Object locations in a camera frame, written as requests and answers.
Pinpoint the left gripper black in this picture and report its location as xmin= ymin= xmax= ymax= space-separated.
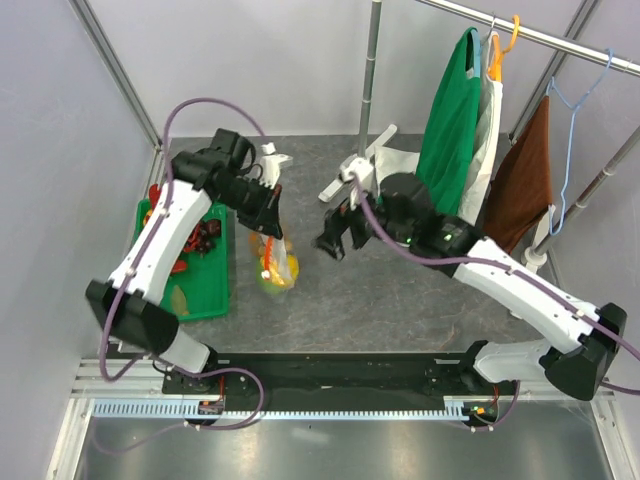
xmin=216 ymin=177 xmax=282 ymax=240

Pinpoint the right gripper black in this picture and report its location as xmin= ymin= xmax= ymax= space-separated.
xmin=311 ymin=178 xmax=414 ymax=262

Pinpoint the clear zip top bag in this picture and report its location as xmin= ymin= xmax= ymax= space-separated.
xmin=248 ymin=231 xmax=297 ymax=293

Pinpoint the green cabbage toy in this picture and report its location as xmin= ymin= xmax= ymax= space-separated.
xmin=256 ymin=264 xmax=283 ymax=295

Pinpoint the red lobster toy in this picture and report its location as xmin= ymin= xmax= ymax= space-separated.
xmin=142 ymin=180 xmax=210 ymax=276

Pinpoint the yellow lemon toy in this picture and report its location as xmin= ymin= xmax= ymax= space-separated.
xmin=287 ymin=254 xmax=299 ymax=284

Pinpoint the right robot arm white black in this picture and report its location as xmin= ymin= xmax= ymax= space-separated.
xmin=314 ymin=173 xmax=627 ymax=400

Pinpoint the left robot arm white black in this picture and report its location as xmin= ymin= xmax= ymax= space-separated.
xmin=85 ymin=129 xmax=292 ymax=393

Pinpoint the green plastic tray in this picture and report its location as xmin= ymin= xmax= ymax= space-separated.
xmin=161 ymin=203 xmax=230 ymax=322

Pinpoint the green leaf toy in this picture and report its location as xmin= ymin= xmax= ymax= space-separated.
xmin=170 ymin=285 xmax=190 ymax=317

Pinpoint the green shirt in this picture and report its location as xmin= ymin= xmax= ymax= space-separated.
xmin=415 ymin=27 xmax=481 ymax=215

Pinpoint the brown towel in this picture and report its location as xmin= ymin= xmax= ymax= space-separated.
xmin=483 ymin=96 xmax=553 ymax=253

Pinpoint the white garment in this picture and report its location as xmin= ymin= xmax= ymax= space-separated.
xmin=374 ymin=33 xmax=503 ymax=225

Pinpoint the metal clothes rack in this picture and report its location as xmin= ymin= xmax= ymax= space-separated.
xmin=317 ymin=0 xmax=640 ymax=321

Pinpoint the orange hanger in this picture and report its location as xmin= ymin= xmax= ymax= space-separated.
xmin=487 ymin=15 xmax=520 ymax=82

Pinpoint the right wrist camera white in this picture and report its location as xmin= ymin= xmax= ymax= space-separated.
xmin=338 ymin=155 xmax=375 ymax=210

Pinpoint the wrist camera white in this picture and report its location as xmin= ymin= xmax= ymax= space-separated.
xmin=259 ymin=142 xmax=293 ymax=188
xmin=338 ymin=155 xmax=375 ymax=210

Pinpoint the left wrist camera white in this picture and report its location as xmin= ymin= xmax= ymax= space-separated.
xmin=259 ymin=142 xmax=293 ymax=188

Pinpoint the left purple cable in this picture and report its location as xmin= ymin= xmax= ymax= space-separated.
xmin=89 ymin=97 xmax=266 ymax=454

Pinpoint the purple cable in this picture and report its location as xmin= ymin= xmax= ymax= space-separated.
xmin=349 ymin=172 xmax=640 ymax=434
xmin=89 ymin=97 xmax=266 ymax=454

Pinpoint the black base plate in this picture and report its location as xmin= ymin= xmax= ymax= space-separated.
xmin=162 ymin=353 xmax=516 ymax=414

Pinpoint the slotted cable duct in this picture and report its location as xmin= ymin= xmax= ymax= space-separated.
xmin=93 ymin=399 xmax=486 ymax=421

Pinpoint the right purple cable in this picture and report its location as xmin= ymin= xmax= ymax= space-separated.
xmin=349 ymin=172 xmax=640 ymax=434

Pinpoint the blue wire hanger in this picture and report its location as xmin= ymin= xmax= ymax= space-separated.
xmin=545 ymin=48 xmax=614 ymax=237

